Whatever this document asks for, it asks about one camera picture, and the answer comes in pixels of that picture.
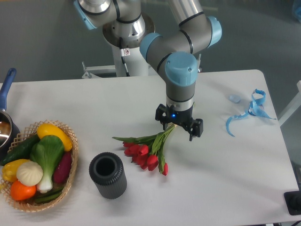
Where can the yellow bell pepper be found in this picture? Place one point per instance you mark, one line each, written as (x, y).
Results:
(10, 169)

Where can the green pea pod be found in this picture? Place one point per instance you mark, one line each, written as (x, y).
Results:
(48, 197)

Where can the woven bamboo basket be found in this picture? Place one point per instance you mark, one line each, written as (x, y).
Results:
(30, 205)

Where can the black device at edge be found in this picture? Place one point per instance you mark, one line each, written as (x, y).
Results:
(293, 202)

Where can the blue handled saucepan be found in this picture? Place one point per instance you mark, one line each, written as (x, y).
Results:
(8, 130)

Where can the green cucumber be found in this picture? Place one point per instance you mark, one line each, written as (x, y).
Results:
(21, 151)

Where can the small pale blue cap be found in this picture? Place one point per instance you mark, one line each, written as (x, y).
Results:
(234, 98)

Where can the red tulip bouquet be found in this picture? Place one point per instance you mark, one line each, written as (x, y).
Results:
(148, 151)

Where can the white furniture frame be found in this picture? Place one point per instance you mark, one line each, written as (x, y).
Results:
(294, 104)

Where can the green bok choy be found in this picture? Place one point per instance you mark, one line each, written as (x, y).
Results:
(47, 153)

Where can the blue ribbon strip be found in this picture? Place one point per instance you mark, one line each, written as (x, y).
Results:
(255, 109)

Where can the blue object in corner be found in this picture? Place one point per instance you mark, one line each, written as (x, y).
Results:
(296, 10)

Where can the orange fruit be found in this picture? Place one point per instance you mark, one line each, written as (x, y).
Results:
(20, 192)

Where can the dark grey ribbed vase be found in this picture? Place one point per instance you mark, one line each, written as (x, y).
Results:
(107, 172)

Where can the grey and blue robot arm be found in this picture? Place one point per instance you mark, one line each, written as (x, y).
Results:
(179, 70)

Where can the purple sweet potato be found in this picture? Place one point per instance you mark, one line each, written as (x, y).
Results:
(63, 169)

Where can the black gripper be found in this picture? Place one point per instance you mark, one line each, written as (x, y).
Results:
(169, 114)

